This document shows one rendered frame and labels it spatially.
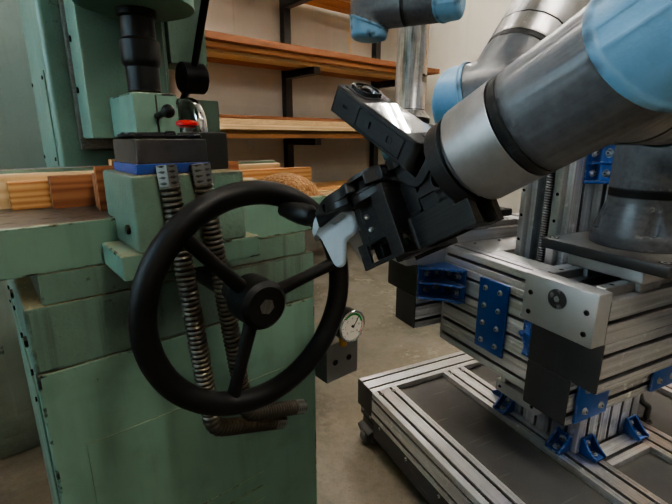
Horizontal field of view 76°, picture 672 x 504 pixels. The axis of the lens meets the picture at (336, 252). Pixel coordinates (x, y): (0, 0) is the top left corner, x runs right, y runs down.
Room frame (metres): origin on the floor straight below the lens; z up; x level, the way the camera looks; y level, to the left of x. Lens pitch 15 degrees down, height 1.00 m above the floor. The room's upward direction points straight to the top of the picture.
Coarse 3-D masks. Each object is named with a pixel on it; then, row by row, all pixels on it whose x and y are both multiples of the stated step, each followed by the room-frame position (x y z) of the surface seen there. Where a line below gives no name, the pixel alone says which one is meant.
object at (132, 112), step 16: (128, 96) 0.70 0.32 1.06; (144, 96) 0.70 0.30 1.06; (160, 96) 0.71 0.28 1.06; (176, 96) 0.73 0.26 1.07; (112, 112) 0.78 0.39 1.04; (128, 112) 0.71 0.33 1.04; (144, 112) 0.70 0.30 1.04; (176, 112) 0.73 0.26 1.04; (128, 128) 0.72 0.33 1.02; (144, 128) 0.70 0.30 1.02; (160, 128) 0.71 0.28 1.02; (176, 128) 0.73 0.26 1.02
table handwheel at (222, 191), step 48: (240, 192) 0.46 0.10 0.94; (288, 192) 0.50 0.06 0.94; (192, 240) 0.43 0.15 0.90; (144, 288) 0.39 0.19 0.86; (240, 288) 0.46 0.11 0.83; (288, 288) 0.51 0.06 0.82; (336, 288) 0.56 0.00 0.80; (144, 336) 0.39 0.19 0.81; (192, 384) 0.43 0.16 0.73; (240, 384) 0.46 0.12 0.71; (288, 384) 0.50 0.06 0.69
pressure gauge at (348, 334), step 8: (344, 312) 0.74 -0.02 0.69; (352, 312) 0.74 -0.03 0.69; (360, 312) 0.75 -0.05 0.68; (344, 320) 0.72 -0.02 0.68; (352, 320) 0.74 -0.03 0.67; (360, 320) 0.75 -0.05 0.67; (344, 328) 0.73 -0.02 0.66; (352, 328) 0.74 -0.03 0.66; (360, 328) 0.75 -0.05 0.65; (344, 336) 0.73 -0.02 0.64; (352, 336) 0.74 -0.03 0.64; (344, 344) 0.75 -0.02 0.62
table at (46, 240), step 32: (0, 224) 0.51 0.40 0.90; (32, 224) 0.51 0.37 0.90; (64, 224) 0.52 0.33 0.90; (96, 224) 0.54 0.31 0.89; (256, 224) 0.69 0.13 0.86; (288, 224) 0.73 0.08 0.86; (0, 256) 0.47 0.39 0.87; (32, 256) 0.49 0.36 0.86; (64, 256) 0.51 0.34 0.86; (96, 256) 0.54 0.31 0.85; (128, 256) 0.47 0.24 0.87
